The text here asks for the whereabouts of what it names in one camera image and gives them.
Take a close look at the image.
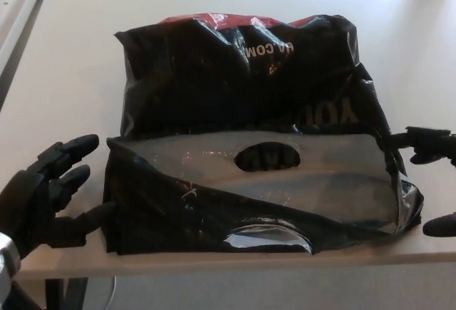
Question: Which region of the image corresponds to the black plastic shopping bag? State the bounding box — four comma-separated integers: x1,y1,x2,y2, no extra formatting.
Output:
101,11,425,257

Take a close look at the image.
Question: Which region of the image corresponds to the dark metal table leg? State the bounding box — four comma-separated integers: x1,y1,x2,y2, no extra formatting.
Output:
43,277,90,310

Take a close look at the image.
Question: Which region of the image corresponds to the thin white cable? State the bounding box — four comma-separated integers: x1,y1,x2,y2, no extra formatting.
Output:
109,276,119,310

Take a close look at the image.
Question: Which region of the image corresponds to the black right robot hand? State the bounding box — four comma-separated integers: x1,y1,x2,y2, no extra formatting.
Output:
390,126,456,238

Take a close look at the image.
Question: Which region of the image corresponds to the adjacent white desk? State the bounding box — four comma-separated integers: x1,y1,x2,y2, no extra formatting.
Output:
0,0,54,80

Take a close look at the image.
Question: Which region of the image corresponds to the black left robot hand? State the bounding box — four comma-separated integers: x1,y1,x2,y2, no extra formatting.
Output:
0,133,118,263

